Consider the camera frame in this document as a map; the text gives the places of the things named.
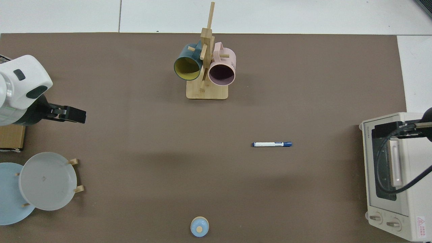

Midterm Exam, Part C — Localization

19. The blue and white marker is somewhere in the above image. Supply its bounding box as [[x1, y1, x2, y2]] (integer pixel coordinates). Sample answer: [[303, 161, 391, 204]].
[[251, 141, 293, 148]]

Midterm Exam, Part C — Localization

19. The dark grey equipment corner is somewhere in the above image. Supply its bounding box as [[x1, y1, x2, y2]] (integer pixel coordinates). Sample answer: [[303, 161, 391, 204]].
[[414, 0, 432, 18]]

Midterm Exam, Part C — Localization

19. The pale toaster oven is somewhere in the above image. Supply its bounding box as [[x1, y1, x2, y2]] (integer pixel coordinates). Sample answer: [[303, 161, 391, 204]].
[[359, 112, 432, 242]]

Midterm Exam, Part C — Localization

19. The wire basket with wooden floor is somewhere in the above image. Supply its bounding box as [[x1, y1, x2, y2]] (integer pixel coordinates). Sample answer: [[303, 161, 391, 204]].
[[0, 55, 26, 152]]

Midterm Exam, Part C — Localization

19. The small blue round thing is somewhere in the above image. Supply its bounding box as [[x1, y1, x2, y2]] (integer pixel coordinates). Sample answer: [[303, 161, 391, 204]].
[[190, 216, 210, 238]]

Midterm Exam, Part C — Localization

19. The wooden plate rack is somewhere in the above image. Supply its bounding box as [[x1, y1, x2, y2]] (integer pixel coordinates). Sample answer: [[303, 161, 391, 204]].
[[14, 158, 85, 207]]

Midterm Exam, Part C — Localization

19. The dark teal mug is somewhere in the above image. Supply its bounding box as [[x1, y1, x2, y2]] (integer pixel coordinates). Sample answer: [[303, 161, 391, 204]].
[[174, 40, 206, 81]]

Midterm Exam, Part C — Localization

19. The grey plate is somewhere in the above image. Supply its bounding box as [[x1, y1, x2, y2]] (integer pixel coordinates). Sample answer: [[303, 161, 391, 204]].
[[19, 152, 77, 211]]

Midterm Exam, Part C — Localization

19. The brown table cloth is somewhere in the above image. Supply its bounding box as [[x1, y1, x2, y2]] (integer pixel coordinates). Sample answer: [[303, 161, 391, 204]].
[[0, 33, 407, 243]]

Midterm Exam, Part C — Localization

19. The light blue plate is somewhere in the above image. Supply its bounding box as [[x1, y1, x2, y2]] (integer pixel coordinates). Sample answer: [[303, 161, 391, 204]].
[[0, 162, 36, 226]]

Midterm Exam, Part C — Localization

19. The pink mug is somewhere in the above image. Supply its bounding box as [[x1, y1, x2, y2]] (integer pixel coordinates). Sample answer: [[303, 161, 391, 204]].
[[208, 42, 237, 86]]

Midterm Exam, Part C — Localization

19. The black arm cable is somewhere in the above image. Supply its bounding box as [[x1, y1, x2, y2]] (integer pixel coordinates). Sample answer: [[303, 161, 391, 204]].
[[375, 124, 432, 195]]

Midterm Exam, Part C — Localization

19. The wooden mug stand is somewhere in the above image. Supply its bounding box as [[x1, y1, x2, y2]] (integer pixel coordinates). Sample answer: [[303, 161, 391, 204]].
[[186, 2, 229, 100]]

